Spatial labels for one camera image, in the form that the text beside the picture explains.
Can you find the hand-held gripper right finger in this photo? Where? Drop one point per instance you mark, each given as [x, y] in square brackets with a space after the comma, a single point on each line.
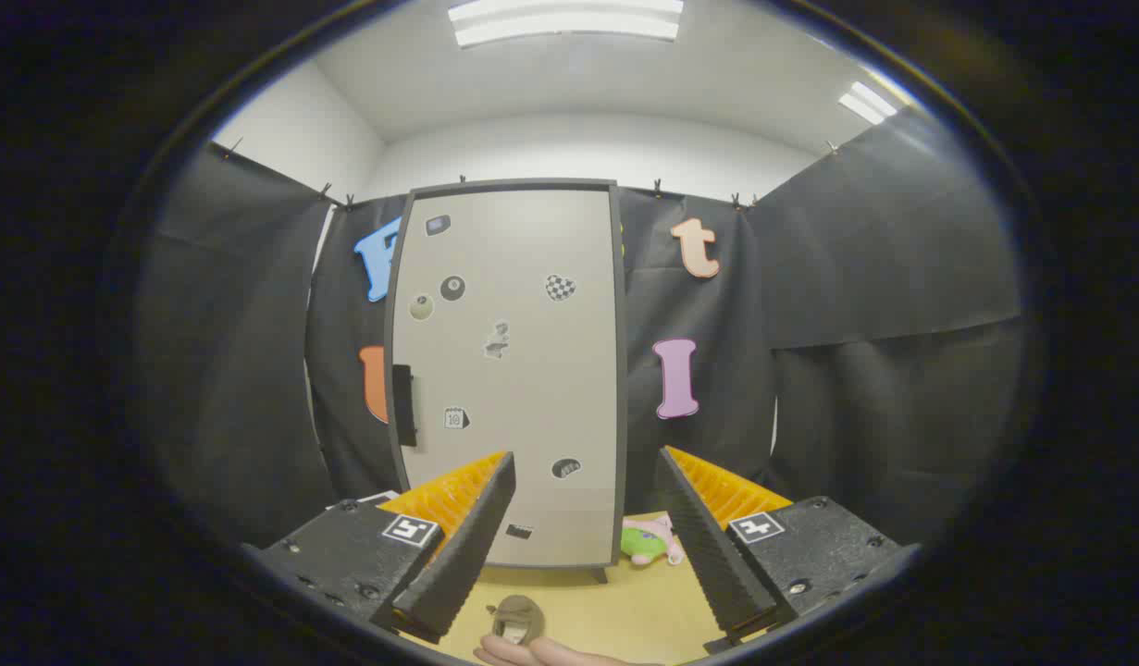
[708, 555]

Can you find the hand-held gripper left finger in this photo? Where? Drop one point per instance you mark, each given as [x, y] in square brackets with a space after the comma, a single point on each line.
[463, 546]

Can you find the brown fluffy shoe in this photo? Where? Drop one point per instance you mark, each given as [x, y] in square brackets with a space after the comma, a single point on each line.
[518, 615]

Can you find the grey shoe cabinet door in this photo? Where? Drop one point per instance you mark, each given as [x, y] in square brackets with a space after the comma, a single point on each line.
[513, 388]

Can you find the grey shoe cabinet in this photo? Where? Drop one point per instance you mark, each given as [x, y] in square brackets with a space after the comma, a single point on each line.
[621, 370]

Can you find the green and pink plush toy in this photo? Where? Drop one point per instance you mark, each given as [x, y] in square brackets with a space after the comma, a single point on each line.
[645, 544]

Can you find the white book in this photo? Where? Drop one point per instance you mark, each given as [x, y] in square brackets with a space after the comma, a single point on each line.
[370, 499]

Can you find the black backdrop cloth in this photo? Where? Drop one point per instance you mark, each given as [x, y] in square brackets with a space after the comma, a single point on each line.
[856, 277]

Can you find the small ceiling light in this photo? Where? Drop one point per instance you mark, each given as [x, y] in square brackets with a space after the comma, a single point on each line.
[867, 102]

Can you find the long ceiling light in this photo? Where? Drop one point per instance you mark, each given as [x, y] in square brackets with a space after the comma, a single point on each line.
[569, 20]

